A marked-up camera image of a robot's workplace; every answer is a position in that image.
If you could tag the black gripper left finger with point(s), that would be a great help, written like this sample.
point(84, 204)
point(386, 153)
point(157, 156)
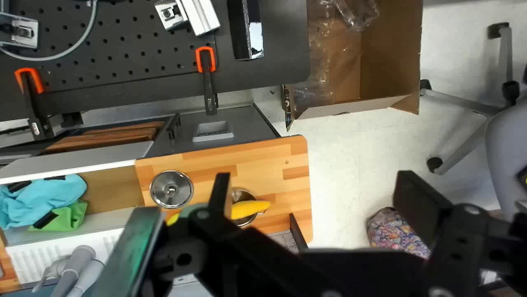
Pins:
point(218, 198)

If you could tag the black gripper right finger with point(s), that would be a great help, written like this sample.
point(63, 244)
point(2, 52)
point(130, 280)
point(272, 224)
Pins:
point(420, 199)

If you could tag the round steel pot lid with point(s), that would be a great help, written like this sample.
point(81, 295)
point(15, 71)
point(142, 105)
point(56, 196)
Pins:
point(172, 189)

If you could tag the small steel pot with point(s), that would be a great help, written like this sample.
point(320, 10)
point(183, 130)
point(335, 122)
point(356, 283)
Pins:
point(239, 193)

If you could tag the floral patterned cloth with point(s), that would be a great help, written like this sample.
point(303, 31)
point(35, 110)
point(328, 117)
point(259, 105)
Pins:
point(392, 231)

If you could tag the grey office chair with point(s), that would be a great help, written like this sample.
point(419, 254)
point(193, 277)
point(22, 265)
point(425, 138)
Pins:
point(455, 100)

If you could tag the brown cardboard panel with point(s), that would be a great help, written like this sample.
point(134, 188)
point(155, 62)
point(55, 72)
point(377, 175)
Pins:
point(109, 189)

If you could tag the wooden slat tray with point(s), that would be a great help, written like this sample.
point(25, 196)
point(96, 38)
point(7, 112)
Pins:
point(104, 137)

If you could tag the grey plastic pipe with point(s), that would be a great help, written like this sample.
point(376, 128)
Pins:
point(93, 274)
point(74, 264)

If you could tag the brown cardboard box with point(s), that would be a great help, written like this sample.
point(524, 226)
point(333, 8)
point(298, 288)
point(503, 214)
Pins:
point(384, 54)

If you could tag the white shelf board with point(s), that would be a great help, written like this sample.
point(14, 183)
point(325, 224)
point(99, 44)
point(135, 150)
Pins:
point(66, 171)

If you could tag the black pegboard panel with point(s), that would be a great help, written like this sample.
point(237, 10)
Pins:
point(126, 54)

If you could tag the black flat device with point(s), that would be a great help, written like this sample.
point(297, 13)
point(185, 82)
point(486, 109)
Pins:
point(241, 26)

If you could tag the teal cloth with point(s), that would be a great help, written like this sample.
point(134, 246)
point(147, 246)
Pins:
point(38, 198)

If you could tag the aluminium extrusion piece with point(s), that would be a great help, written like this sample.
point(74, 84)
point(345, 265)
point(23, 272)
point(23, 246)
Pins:
point(198, 16)

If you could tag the white ribbed panel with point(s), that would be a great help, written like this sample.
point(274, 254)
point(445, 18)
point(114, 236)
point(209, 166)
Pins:
point(33, 257)

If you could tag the clear plastic wrap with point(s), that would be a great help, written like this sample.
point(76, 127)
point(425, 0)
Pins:
point(356, 13)

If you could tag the black table bracket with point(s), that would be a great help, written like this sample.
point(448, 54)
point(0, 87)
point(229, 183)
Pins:
point(175, 125)

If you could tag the silver metal bracket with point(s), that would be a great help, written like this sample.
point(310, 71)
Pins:
point(18, 29)

